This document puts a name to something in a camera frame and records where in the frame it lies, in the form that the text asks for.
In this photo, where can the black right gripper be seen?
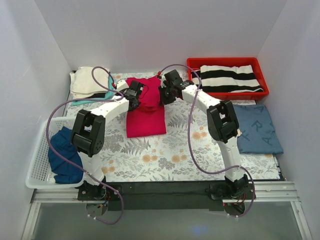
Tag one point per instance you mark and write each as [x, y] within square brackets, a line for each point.
[164, 96]

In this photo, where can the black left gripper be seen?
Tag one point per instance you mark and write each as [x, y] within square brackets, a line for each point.
[136, 101]

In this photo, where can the crimson red t shirt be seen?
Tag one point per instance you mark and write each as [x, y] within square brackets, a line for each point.
[149, 118]

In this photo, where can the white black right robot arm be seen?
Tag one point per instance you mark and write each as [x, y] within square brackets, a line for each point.
[222, 123]

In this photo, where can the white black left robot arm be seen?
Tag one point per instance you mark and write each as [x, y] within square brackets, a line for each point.
[88, 132]

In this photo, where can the teal folded shirt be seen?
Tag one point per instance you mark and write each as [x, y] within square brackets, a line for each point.
[110, 93]

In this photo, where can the red plastic tray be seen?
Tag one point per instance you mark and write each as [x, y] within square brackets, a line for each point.
[196, 62]

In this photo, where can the cream folded shirt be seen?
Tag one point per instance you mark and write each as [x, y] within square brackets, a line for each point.
[101, 76]

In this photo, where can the floral patterned table mat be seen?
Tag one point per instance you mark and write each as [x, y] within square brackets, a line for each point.
[163, 157]

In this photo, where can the black white striped shirt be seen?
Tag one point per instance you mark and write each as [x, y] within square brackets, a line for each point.
[224, 79]

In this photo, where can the navy blue shirt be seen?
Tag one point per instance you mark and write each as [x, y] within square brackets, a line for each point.
[65, 173]

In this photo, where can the grey blue folded shirt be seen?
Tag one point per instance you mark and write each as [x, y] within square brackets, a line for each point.
[258, 134]

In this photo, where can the white plastic laundry basket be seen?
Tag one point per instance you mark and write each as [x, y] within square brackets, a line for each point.
[40, 175]

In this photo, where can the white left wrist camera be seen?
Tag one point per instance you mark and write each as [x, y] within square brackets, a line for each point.
[120, 85]

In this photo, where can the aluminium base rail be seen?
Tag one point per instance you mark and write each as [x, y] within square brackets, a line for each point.
[182, 210]

